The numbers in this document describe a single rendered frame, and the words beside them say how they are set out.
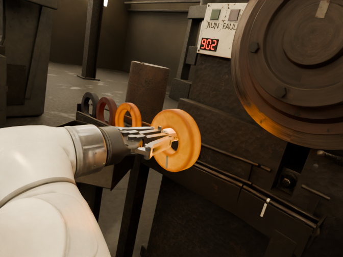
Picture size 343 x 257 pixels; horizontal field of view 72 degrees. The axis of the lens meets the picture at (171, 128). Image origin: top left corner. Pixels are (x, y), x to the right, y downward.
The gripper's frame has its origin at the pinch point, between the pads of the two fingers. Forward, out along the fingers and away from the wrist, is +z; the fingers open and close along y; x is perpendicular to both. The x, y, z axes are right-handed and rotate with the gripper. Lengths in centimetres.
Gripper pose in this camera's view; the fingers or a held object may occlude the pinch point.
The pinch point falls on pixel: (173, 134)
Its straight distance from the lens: 58.1
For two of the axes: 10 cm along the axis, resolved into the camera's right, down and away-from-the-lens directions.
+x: 1.6, -9.4, -3.1
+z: 7.1, -1.1, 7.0
